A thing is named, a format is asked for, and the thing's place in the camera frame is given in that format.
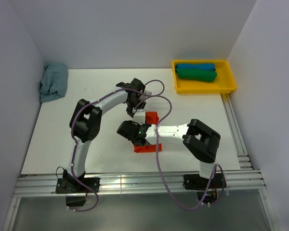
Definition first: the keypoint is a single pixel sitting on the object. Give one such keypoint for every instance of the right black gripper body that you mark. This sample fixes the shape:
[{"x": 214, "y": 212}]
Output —
[{"x": 133, "y": 123}]

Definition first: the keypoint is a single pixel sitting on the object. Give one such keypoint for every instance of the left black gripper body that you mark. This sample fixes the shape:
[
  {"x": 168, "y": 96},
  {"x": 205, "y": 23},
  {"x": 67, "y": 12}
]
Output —
[{"x": 131, "y": 104}]

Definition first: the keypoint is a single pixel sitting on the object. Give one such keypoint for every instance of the orange t shirt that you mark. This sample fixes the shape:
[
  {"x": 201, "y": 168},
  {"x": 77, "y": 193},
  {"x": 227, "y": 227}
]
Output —
[{"x": 151, "y": 118}]

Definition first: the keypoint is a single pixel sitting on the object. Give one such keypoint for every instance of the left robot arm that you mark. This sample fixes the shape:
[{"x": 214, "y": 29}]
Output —
[{"x": 86, "y": 120}]

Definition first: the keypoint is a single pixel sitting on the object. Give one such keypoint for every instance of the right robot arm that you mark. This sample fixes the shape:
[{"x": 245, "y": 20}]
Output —
[{"x": 201, "y": 141}]

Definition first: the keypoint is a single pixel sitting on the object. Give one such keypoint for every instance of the yellow plastic tray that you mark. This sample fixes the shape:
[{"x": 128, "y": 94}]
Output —
[{"x": 224, "y": 82}]

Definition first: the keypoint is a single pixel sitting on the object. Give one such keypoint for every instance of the green rolled t shirt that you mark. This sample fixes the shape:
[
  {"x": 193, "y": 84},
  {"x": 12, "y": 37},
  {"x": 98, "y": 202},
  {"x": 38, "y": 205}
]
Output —
[{"x": 197, "y": 75}]

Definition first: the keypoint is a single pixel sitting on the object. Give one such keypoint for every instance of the blue rolled t shirt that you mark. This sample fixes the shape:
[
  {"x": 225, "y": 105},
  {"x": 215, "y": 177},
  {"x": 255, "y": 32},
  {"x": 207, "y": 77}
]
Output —
[{"x": 206, "y": 67}]

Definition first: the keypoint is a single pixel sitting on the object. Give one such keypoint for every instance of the grey-blue crumpled t shirt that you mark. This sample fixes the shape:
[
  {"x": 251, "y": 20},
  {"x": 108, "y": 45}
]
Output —
[{"x": 53, "y": 85}]

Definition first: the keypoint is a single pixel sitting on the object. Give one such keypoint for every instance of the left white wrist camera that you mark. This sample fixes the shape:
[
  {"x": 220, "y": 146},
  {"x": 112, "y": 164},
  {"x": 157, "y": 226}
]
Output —
[{"x": 147, "y": 93}]

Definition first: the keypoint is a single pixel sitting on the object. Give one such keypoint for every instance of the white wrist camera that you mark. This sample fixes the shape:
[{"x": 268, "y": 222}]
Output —
[
  {"x": 139, "y": 116},
  {"x": 147, "y": 93}
]

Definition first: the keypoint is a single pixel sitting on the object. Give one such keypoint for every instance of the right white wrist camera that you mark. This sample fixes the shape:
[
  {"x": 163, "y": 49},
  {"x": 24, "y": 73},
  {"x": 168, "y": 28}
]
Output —
[{"x": 139, "y": 116}]

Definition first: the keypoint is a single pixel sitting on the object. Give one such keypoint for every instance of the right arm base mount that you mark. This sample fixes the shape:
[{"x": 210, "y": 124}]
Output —
[{"x": 196, "y": 183}]

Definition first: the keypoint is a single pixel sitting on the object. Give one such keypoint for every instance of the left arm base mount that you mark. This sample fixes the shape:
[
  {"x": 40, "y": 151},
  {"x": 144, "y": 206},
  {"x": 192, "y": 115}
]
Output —
[{"x": 76, "y": 193}]

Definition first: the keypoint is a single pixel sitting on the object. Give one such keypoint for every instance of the aluminium rail frame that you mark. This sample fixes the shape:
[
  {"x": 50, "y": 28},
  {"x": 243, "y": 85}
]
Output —
[{"x": 246, "y": 178}]

